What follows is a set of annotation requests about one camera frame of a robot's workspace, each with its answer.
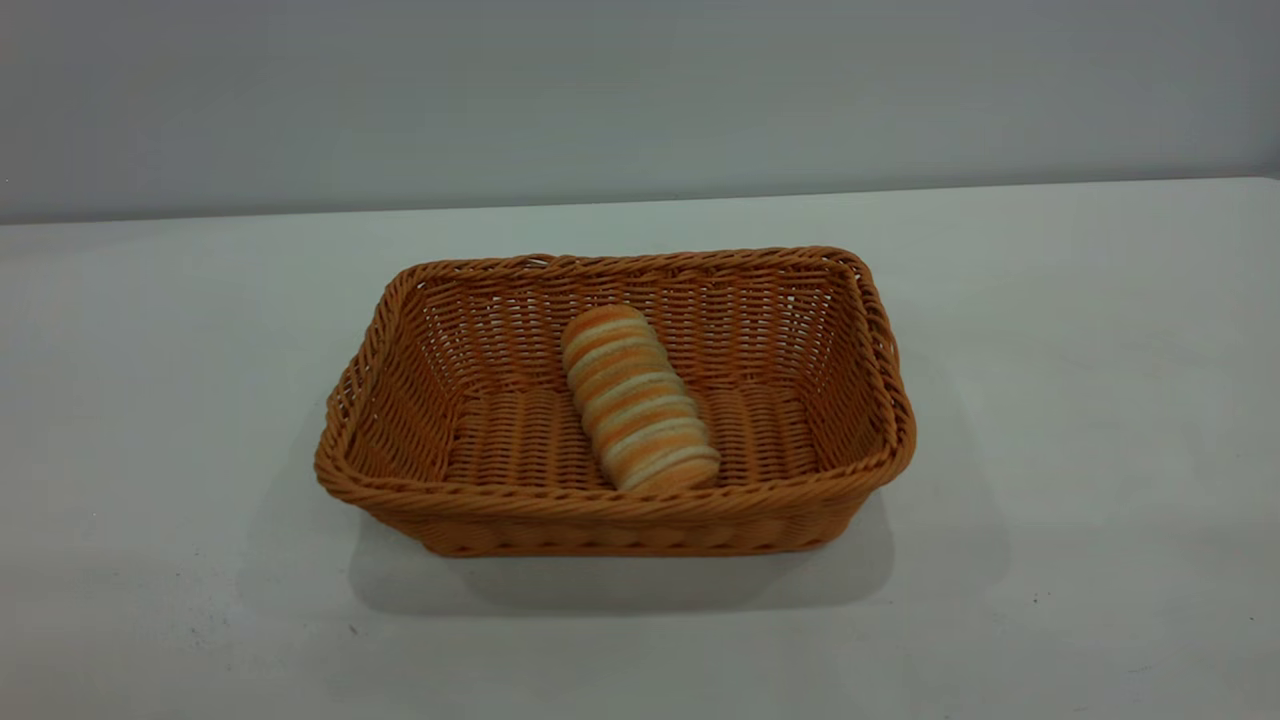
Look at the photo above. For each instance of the orange woven wicker basket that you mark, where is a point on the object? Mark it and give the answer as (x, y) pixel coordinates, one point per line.
(500, 450)

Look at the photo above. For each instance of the striped bread roll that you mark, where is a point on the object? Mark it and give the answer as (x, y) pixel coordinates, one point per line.
(635, 398)

